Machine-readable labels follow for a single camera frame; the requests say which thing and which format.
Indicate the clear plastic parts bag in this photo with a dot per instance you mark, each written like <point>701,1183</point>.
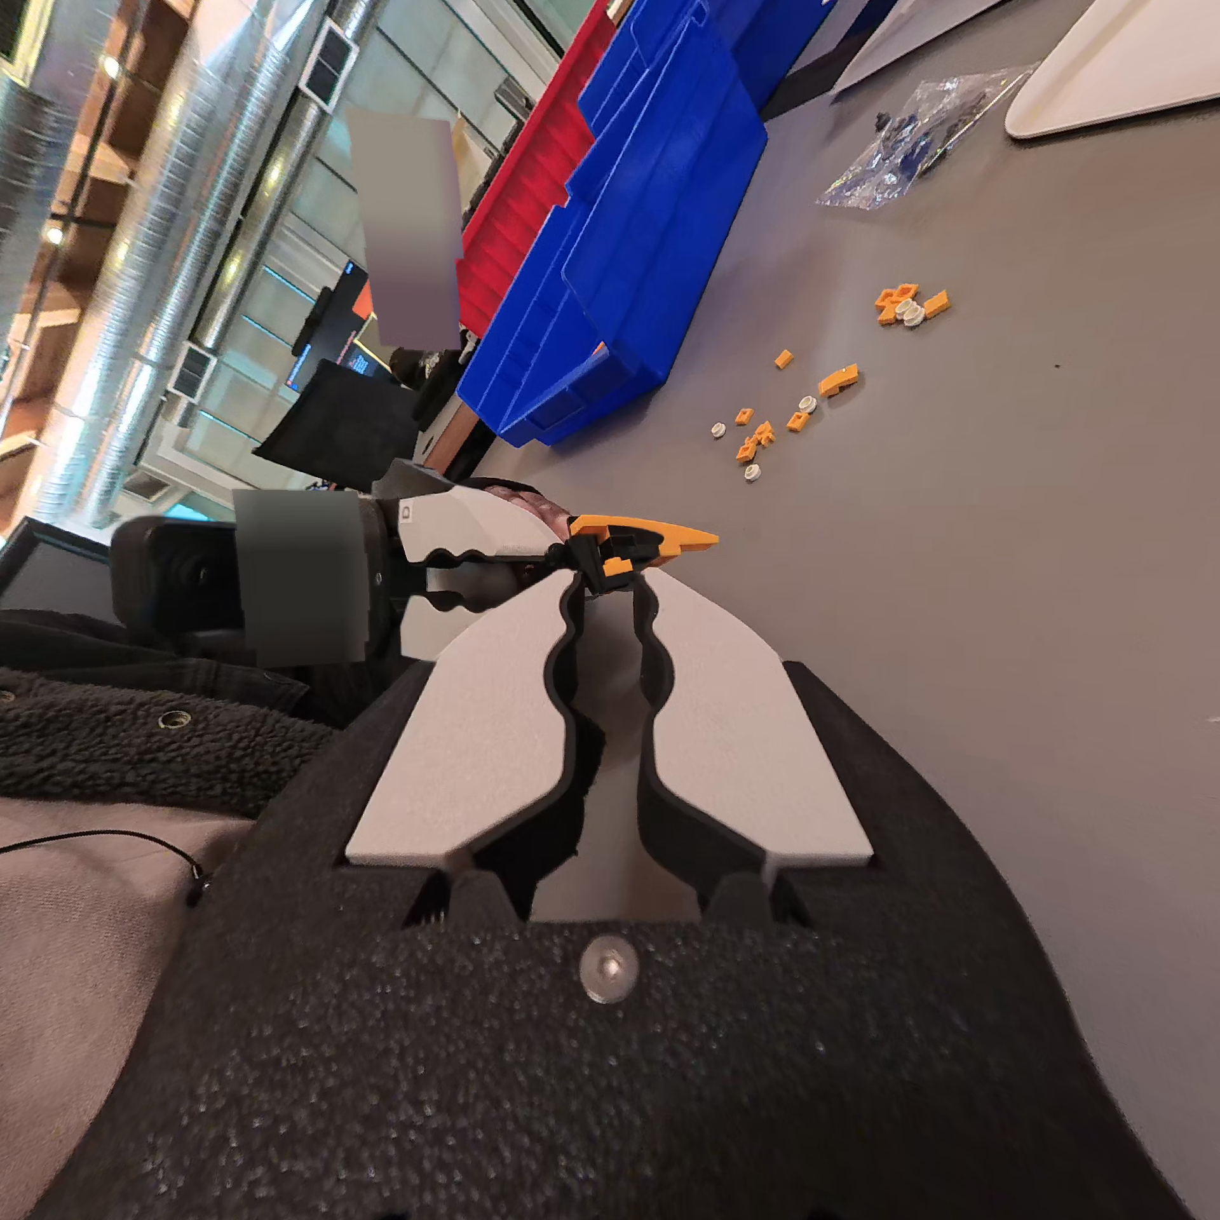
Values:
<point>916,143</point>

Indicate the black mesh office chair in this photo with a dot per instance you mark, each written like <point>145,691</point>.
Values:
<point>344,429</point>

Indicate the beige sweatshirt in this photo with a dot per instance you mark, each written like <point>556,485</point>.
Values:
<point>76,1002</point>

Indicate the ceiling air vent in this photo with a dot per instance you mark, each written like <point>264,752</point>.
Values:
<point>329,63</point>

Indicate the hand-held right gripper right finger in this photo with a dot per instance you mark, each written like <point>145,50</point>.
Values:
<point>753,753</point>

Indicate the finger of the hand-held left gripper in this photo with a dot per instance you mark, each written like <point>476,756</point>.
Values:
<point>477,521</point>
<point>425,634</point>

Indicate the black fleece jacket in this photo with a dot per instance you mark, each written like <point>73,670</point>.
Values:
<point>143,734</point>

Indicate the blue plastic bin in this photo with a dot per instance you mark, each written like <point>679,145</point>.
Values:
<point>667,58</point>
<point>811,39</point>
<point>611,287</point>

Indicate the large display monitor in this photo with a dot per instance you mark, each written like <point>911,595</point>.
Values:
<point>333,325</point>

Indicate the red plastic bin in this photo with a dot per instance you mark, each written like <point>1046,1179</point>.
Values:
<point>515,201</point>

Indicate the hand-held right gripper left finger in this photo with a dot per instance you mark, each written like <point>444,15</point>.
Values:
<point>467,744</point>

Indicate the scattered small lego pieces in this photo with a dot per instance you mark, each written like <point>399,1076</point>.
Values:
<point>839,381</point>

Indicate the person's left hand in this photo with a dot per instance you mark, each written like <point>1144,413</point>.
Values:
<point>544,506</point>

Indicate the silver air duct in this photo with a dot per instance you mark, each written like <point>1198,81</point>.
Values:
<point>172,239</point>

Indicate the black computer monitor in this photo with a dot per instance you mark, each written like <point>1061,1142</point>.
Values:
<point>49,573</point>

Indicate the orange black lego subassembly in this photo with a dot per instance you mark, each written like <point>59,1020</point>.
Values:
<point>659,540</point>

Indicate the wood-edged grey table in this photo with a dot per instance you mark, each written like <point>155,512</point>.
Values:
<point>458,439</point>

